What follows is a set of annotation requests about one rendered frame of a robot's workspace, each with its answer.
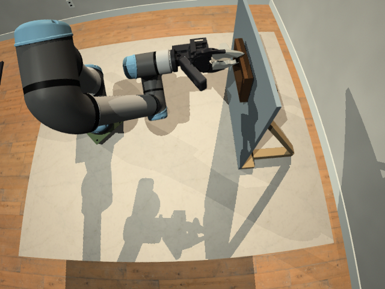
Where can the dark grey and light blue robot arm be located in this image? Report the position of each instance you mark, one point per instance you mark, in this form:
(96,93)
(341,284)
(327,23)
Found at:
(59,89)

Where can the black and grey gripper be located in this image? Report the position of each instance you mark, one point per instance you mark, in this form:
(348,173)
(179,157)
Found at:
(200,59)

